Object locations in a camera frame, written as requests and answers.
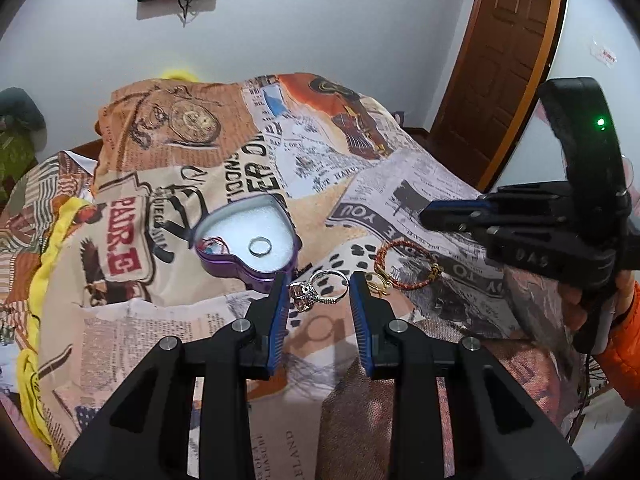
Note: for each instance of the person's right hand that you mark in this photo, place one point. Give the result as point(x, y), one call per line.
point(575, 305)

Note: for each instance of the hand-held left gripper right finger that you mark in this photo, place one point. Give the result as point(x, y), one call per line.
point(357, 310)

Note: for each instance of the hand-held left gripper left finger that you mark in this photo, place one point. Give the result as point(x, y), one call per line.
point(281, 310)

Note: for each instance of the yellow cloth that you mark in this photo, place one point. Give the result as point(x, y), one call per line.
point(35, 310)

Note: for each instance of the small colourful trinket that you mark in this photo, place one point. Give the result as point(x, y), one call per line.
point(214, 247)

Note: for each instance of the newspaper printed blanket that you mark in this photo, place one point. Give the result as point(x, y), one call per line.
point(175, 185)

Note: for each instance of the purple heart-shaped tin box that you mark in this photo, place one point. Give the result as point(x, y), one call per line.
point(235, 272)

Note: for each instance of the brown wooden door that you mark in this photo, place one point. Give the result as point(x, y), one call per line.
point(500, 60)

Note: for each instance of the dark green cloth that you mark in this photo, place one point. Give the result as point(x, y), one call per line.
point(15, 150)

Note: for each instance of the person's right forearm orange sleeve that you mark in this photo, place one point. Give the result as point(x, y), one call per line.
point(625, 360)

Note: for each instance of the white wall sticker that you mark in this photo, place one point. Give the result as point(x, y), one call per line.
point(603, 54)

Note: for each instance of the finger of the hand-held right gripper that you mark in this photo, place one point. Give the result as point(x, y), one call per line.
point(540, 255)
point(450, 214)

